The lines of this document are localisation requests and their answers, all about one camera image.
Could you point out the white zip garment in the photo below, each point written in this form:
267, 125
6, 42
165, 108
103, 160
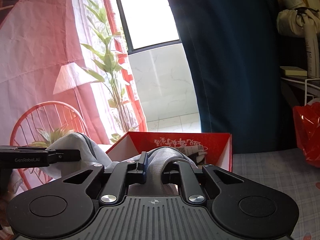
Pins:
75, 145

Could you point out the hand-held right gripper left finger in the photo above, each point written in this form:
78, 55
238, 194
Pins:
143, 170

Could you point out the dark blue curtain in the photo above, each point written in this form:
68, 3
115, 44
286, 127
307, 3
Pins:
237, 67

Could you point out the red plastic bag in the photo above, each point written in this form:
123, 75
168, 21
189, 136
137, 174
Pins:
310, 135

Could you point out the yellow-green flat box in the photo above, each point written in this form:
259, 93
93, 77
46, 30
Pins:
292, 71

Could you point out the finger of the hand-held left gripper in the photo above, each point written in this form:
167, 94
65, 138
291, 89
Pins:
67, 155

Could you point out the red cardboard box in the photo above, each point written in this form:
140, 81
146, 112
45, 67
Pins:
140, 140

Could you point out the pink printed curtain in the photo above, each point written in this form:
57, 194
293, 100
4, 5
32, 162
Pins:
37, 42

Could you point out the beige cloth bag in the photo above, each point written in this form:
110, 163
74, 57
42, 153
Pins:
287, 22

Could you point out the window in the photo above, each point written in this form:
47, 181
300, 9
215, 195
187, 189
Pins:
145, 17

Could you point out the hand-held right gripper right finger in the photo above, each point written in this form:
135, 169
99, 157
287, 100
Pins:
185, 172

